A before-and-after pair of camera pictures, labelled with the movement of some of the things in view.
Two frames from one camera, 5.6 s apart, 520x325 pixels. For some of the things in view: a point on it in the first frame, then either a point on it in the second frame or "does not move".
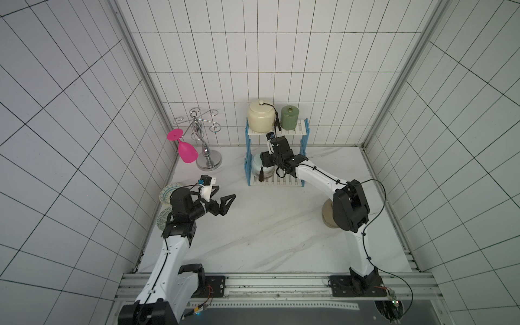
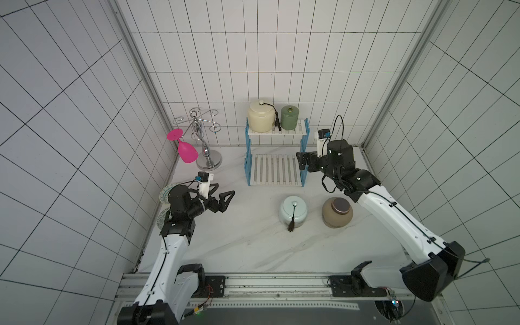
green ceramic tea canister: [289, 116] does not move
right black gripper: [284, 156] -> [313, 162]
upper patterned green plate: [166, 192] does not move
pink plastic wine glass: [187, 153] does not move
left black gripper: [223, 208] does not move
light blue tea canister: [256, 166] -> [293, 212]
